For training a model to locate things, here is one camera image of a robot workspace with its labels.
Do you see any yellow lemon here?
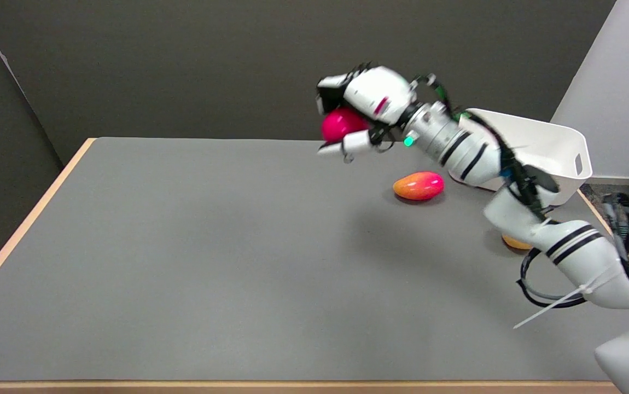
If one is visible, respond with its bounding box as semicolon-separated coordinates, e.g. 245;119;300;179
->
502;234;534;251

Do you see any white zip tie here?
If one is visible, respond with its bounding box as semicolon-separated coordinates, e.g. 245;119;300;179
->
513;274;616;330

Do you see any orange red mango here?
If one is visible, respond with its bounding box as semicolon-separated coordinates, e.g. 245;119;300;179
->
392;171;445;201

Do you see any red pomegranate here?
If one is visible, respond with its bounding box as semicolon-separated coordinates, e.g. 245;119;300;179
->
321;107;371;144

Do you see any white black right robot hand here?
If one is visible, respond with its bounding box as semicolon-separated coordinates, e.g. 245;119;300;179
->
316;63;419;163

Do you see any white plastic bin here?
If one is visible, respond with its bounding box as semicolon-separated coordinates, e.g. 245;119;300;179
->
449;108;593;207

